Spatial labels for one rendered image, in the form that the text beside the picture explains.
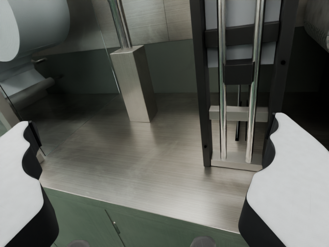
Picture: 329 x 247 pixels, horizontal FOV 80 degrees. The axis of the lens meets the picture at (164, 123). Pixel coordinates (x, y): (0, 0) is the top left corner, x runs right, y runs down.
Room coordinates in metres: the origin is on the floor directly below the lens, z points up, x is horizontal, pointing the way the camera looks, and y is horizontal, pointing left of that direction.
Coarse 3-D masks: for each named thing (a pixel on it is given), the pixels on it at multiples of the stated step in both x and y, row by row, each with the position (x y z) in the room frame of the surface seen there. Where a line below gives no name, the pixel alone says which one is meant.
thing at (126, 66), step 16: (112, 0) 0.70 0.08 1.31; (112, 16) 0.72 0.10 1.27; (128, 32) 0.72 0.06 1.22; (128, 48) 0.71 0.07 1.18; (144, 48) 0.74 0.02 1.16; (128, 64) 0.68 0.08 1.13; (144, 64) 0.72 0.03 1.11; (128, 80) 0.68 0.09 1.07; (144, 80) 0.70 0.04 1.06; (128, 96) 0.69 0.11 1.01; (144, 96) 0.67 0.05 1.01; (128, 112) 0.70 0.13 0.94; (144, 112) 0.67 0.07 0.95
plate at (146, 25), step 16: (96, 0) 1.02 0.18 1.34; (128, 0) 0.96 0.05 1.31; (144, 0) 0.92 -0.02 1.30; (160, 0) 0.90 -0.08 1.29; (176, 0) 0.87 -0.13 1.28; (304, 0) 0.69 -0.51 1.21; (96, 16) 1.03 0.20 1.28; (128, 16) 0.96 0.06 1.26; (144, 16) 0.93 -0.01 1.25; (160, 16) 0.90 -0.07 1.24; (176, 16) 0.87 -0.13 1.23; (304, 16) 0.68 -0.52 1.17; (112, 32) 1.01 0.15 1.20; (144, 32) 0.94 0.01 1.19; (160, 32) 0.90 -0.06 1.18; (176, 32) 0.87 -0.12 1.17
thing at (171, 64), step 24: (120, 48) 1.00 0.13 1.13; (168, 48) 0.90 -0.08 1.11; (192, 48) 0.85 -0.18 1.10; (312, 48) 0.67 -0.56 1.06; (168, 72) 0.90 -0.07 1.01; (192, 72) 0.85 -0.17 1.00; (216, 72) 0.81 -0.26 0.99; (264, 72) 0.73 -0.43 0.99; (288, 72) 0.69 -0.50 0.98; (312, 72) 0.66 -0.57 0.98
